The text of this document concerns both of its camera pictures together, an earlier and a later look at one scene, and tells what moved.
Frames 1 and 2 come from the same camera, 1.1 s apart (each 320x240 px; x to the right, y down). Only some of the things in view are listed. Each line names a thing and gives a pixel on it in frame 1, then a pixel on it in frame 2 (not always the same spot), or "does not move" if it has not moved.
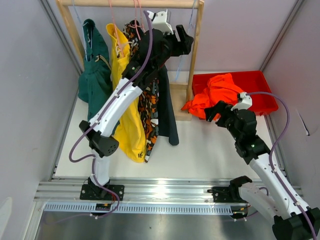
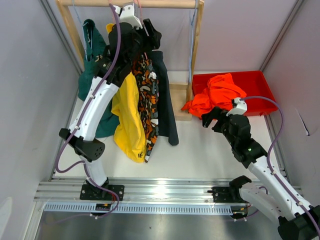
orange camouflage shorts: (149, 97) does not move
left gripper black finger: (186, 39) → (151, 30)
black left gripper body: (174, 48) → (143, 42)
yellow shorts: (131, 134) does not move
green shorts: (96, 83) does not move
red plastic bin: (249, 82) does not move
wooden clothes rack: (184, 89) does not move
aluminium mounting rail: (151, 190) does not move
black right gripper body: (224, 109) → (220, 114)
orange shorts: (219, 87) does not move
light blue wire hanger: (191, 26) → (192, 38)
